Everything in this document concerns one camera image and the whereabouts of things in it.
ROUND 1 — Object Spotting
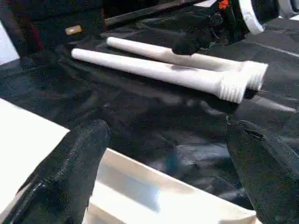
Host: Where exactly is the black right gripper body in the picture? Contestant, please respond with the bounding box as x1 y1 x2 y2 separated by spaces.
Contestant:
206 0 248 47

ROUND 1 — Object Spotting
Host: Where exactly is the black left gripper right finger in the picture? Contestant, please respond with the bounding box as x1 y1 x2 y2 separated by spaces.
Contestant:
227 119 299 224

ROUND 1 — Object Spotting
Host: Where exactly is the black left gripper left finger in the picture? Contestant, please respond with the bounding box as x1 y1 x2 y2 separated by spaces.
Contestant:
0 119 112 224

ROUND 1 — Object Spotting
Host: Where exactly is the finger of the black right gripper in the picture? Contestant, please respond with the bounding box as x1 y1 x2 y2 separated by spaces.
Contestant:
172 27 216 56

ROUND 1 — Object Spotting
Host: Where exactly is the white plastic table leg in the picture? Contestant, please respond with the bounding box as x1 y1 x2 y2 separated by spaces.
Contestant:
71 48 247 104
107 36 270 91

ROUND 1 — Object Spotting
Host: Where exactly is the white plastic table top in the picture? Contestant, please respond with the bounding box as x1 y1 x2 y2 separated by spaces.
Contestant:
0 98 257 224

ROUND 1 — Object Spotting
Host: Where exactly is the black plastic mat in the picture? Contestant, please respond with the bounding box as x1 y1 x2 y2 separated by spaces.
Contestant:
0 0 299 210

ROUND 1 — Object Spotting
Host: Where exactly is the small brown cardboard piece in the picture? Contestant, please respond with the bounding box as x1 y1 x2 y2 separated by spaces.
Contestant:
65 26 83 36

